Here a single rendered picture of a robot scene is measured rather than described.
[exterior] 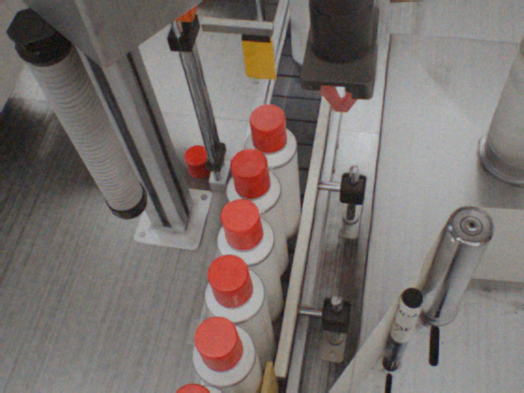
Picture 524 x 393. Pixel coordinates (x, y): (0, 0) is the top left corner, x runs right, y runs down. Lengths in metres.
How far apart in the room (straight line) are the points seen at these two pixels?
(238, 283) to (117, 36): 0.23
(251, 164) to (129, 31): 0.23
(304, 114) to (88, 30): 0.53
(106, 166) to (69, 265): 0.37
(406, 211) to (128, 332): 0.36
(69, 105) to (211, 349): 0.20
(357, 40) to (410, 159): 0.27
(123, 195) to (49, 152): 0.44
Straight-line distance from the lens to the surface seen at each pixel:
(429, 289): 0.63
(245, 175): 0.52
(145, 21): 0.34
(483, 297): 0.71
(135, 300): 0.77
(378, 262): 0.71
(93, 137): 0.44
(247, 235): 0.50
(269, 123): 0.55
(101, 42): 0.33
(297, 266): 0.67
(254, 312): 0.51
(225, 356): 0.46
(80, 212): 0.86
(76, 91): 0.41
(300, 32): 0.83
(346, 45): 0.55
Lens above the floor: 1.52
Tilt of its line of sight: 57 degrees down
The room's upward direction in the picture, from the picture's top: 9 degrees counter-clockwise
